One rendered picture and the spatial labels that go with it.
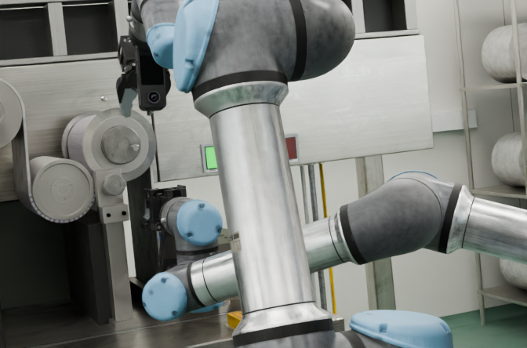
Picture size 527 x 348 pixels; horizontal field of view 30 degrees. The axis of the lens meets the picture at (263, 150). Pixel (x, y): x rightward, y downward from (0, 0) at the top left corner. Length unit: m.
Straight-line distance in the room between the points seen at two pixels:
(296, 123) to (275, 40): 1.28
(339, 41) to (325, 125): 1.27
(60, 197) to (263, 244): 0.90
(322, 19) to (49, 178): 0.90
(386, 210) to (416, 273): 3.84
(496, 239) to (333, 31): 0.54
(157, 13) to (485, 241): 0.63
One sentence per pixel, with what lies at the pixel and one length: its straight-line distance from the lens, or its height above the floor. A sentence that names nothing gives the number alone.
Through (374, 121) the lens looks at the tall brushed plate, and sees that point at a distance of 2.53.
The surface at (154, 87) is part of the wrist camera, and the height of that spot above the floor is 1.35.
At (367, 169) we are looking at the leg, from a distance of 2.70.
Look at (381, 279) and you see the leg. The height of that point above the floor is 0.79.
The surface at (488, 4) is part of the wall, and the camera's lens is 5.53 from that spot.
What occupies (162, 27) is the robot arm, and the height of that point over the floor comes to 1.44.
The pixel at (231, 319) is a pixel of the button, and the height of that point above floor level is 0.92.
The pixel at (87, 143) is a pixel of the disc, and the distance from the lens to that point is 1.95.
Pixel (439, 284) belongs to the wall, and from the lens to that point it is 5.39.
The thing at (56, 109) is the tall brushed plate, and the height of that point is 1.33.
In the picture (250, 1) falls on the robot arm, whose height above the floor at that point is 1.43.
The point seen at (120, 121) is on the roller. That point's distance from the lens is 1.96.
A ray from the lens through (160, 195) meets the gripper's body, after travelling 1.88.
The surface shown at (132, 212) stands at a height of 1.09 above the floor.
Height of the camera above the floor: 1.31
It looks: 3 degrees down
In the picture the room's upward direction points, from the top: 6 degrees counter-clockwise
